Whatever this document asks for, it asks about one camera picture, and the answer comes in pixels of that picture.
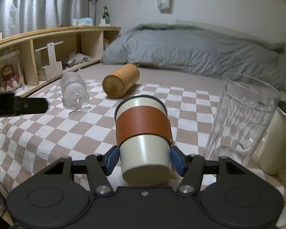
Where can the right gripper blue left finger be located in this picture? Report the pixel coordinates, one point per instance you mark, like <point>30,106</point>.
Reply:
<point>99,167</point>

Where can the wooden cylinder cup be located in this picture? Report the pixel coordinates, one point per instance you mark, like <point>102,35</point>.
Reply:
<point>120,81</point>

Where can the cream metal tumbler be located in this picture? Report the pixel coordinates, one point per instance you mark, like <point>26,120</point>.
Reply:
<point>272,156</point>

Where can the wooden shelf unit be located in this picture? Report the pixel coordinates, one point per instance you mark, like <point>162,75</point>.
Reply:
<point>29,61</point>

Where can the tissue box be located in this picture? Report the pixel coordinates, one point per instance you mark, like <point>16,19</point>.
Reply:
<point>82,22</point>

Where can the crumpled cloth in shelf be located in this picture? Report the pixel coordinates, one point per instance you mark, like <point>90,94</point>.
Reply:
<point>75,59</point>

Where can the tall clear plastic cup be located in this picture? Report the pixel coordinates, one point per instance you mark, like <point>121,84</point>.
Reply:
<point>246,107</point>

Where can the grey curtain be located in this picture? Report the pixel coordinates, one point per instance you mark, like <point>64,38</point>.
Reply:
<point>20,16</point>

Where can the cream cup with leather sleeve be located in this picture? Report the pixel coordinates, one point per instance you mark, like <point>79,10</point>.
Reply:
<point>143,134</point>

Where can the green glass bottle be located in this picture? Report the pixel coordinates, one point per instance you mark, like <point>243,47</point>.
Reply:
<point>106,13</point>

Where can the ribbed clear glass lying down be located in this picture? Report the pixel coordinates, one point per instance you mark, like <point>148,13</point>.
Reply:
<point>75,96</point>

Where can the grey duvet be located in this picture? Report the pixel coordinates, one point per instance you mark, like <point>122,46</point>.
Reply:
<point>200,51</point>

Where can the small white box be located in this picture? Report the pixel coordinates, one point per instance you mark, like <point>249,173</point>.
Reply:
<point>105,22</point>

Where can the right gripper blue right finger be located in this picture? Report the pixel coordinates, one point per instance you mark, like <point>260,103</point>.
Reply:
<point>190,168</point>

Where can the wooden stand in shelf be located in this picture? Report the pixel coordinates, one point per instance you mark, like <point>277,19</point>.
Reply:
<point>54,68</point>

